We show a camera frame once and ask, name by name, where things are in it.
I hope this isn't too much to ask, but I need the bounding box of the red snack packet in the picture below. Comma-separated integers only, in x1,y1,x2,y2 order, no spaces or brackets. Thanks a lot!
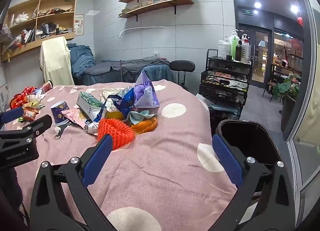
23,110,39,122

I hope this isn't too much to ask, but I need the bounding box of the green pump bottle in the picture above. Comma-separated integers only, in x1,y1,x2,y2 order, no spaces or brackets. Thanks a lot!
230,30,240,60

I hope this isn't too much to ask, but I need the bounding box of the blue paper cup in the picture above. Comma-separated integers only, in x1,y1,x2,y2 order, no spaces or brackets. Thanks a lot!
50,100,70,124

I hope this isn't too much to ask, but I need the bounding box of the glass door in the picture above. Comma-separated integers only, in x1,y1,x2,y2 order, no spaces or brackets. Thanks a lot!
239,24,273,89

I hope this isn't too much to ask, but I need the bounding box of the black trolley cart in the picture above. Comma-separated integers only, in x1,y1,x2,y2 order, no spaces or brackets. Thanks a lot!
199,49,252,119

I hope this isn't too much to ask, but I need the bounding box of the clear plastic bottle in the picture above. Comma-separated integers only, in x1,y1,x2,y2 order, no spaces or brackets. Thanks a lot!
26,89,47,103

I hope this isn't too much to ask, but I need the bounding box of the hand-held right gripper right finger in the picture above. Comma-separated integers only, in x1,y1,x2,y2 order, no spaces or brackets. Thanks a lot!
212,134,297,231

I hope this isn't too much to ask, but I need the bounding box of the blue foil packet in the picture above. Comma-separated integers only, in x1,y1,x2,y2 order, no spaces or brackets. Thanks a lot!
100,87,137,122

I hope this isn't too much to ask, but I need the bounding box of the white pump bottle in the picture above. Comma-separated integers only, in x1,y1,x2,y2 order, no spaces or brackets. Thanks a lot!
221,35,232,60

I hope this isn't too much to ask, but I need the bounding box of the yellow green snack packet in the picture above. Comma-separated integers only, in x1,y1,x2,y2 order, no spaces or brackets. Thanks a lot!
22,102,46,111

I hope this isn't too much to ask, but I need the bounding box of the black stool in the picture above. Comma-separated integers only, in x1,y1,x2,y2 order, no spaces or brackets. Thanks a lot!
169,60,195,89

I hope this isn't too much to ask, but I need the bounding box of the white curved floor lamp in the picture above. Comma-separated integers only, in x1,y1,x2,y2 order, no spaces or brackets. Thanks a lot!
119,26,167,83

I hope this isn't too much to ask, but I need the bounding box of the pink snack packet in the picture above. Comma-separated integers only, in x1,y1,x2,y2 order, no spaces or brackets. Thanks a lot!
61,109,87,128

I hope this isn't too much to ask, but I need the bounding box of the row of small boxes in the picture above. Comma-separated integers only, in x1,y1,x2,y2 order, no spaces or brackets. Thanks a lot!
36,28,73,39

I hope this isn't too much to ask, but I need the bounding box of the silver foil wrapper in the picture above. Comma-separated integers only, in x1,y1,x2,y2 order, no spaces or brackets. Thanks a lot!
100,87,133,104

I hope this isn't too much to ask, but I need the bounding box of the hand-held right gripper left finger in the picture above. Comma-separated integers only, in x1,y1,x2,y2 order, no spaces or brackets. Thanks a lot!
29,134,118,231

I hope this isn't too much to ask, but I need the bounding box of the white plastic bag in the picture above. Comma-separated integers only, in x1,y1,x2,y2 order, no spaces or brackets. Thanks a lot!
12,13,32,25

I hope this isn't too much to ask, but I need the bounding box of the black trash bin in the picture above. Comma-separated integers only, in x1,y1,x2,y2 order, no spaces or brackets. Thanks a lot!
215,119,285,196

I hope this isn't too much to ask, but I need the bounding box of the white printed wrapper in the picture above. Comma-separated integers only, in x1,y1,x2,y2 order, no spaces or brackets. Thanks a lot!
84,119,100,135

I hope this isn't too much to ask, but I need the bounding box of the green white carton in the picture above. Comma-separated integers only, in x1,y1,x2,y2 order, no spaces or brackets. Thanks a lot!
76,92,105,119

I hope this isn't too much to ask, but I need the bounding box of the blue bedding pile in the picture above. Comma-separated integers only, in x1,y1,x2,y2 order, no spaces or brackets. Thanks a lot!
67,43,96,77

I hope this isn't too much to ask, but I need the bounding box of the potted plant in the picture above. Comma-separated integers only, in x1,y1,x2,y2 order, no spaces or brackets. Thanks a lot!
272,74,300,133

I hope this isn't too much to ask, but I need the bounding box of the dark cloth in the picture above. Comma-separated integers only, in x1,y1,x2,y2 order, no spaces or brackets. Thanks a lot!
40,23,57,34

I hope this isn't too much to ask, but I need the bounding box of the person's left forearm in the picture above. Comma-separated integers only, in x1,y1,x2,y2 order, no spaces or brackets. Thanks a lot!
0,167,28,231

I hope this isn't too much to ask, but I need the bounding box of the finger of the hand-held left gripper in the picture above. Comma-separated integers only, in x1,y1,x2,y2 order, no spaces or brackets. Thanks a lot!
0,108,25,132
17,114,53,138

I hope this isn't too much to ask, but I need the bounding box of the grey blanket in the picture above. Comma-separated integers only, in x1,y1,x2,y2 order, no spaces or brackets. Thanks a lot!
121,56,170,74

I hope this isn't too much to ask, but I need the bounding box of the purple plastic bag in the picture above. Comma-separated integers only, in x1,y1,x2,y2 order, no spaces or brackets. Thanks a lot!
134,71,160,110

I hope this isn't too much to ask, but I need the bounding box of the massage bed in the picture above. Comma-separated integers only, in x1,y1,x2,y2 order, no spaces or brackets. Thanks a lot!
72,56,175,87

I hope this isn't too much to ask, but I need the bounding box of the wall poster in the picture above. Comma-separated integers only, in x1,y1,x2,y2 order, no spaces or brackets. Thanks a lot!
74,14,85,37

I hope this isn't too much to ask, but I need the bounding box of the orange knitted cloth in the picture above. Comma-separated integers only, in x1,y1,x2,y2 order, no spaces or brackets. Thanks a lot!
97,118,136,150

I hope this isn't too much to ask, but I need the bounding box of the red cylindrical can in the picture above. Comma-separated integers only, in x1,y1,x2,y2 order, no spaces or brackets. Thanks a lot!
37,80,53,92

